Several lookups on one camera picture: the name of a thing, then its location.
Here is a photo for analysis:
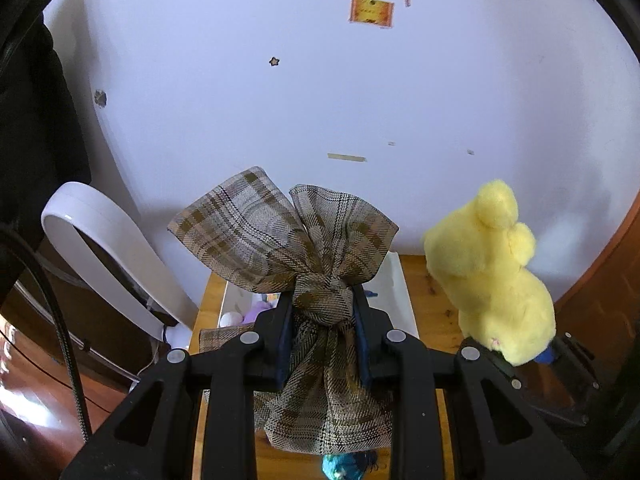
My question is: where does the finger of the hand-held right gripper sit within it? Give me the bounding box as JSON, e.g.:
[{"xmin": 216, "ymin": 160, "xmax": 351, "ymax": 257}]
[
  {"xmin": 482, "ymin": 350, "xmax": 526, "ymax": 391},
  {"xmin": 534, "ymin": 332, "xmax": 602, "ymax": 392}
]

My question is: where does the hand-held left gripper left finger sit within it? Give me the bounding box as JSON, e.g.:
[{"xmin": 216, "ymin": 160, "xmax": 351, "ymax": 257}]
[{"xmin": 60, "ymin": 292, "xmax": 296, "ymax": 480}]

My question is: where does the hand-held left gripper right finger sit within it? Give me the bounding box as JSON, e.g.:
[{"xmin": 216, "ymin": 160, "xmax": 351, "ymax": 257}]
[{"xmin": 352, "ymin": 285, "xmax": 586, "ymax": 480}]

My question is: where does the purple plush toy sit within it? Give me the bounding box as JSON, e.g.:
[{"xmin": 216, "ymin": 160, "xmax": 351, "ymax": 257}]
[{"xmin": 242, "ymin": 300, "xmax": 276, "ymax": 326}]

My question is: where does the plaid fabric bow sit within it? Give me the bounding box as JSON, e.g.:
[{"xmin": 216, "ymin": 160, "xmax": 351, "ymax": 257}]
[{"xmin": 167, "ymin": 166, "xmax": 401, "ymax": 456}]

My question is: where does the white plastic bin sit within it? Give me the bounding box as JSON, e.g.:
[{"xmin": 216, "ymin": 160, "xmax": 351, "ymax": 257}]
[{"xmin": 217, "ymin": 252, "xmax": 421, "ymax": 341}]

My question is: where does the yellow plush toy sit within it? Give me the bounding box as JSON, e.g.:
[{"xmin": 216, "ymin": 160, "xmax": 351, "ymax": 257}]
[{"xmin": 423, "ymin": 179, "xmax": 558, "ymax": 367}]

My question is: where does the brown wooden door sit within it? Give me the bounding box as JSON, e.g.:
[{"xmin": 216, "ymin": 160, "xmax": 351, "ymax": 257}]
[{"xmin": 552, "ymin": 205, "xmax": 640, "ymax": 361}]

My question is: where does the teal fabric item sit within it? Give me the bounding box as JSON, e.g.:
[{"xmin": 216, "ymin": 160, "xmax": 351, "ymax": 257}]
[{"xmin": 322, "ymin": 452, "xmax": 378, "ymax": 480}]

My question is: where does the brown wooden cabinet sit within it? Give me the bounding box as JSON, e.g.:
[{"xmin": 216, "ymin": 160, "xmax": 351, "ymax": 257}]
[{"xmin": 0, "ymin": 240, "xmax": 166, "ymax": 391}]

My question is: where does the white bladeless fan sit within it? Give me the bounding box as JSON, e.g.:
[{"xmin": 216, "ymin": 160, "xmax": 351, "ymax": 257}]
[{"xmin": 41, "ymin": 181, "xmax": 201, "ymax": 348}]

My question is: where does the black puffer jacket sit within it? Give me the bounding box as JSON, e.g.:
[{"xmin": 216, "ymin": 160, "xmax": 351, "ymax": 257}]
[{"xmin": 0, "ymin": 10, "xmax": 93, "ymax": 311}]

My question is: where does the large orange wall sticker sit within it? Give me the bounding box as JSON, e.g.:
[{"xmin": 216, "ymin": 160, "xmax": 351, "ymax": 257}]
[{"xmin": 348, "ymin": 0, "xmax": 396, "ymax": 29}]

